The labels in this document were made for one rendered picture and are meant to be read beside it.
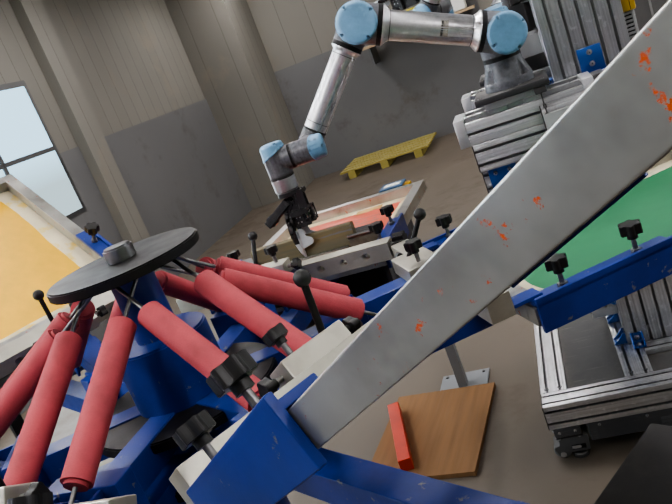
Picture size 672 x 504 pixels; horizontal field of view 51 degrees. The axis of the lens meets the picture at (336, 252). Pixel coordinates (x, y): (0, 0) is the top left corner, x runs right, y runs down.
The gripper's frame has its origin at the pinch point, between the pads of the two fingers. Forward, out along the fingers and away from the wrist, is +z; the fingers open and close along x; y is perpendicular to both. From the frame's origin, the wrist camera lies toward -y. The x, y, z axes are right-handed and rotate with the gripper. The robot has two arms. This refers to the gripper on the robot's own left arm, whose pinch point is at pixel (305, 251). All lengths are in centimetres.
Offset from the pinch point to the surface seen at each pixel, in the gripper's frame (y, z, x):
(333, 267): 17.6, -0.3, -25.5
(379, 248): 31.9, -2.2, -25.5
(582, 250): 82, 5, -43
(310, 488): 32, 12, -105
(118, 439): -7, 0, -99
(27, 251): -78, -30, -24
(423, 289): 79, -40, -162
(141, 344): -1, -14, -88
